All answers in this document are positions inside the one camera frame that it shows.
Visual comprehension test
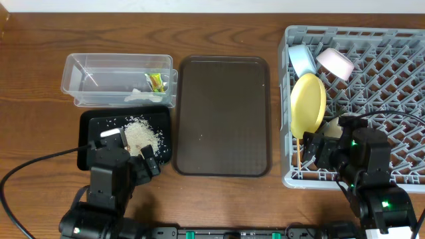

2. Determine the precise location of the wooden chopstick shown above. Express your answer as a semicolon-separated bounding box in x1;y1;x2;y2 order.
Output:
296;138;301;170

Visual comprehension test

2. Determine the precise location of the yellow plate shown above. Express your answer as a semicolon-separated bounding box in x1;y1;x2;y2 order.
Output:
290;73;326;139

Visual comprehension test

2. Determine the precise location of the green snack wrapper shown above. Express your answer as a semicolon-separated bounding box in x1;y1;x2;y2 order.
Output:
145;73;165;93

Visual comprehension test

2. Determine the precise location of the light blue bowl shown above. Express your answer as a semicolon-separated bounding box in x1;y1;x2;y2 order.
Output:
288;44;317;78

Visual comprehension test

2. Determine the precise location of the white bowl with rice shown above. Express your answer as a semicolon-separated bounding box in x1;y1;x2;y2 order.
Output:
316;48;355;81

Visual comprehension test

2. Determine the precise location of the small white green cup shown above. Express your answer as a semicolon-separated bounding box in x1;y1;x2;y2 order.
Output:
322;112;359;138

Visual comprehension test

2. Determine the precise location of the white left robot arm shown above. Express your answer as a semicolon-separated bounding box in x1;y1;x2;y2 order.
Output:
59;145;161;239

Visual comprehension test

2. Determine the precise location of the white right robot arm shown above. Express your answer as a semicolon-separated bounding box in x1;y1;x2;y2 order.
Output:
303;128;420;238

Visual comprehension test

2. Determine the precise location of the black waste tray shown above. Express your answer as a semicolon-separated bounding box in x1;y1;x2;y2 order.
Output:
77;106;172;171

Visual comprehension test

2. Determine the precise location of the grey dishwasher rack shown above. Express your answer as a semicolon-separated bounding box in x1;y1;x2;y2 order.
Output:
278;25;424;193

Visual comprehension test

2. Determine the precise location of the pile of white rice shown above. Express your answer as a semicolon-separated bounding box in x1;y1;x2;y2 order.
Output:
122;116;164;156

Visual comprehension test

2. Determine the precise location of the dark brown serving tray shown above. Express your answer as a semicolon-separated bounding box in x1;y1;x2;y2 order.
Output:
173;56;272;178

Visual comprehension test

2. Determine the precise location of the clear plastic bin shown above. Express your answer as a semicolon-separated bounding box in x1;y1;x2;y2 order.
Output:
61;53;178;108

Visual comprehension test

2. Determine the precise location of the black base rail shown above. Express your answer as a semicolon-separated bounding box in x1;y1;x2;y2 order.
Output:
145;220;359;239

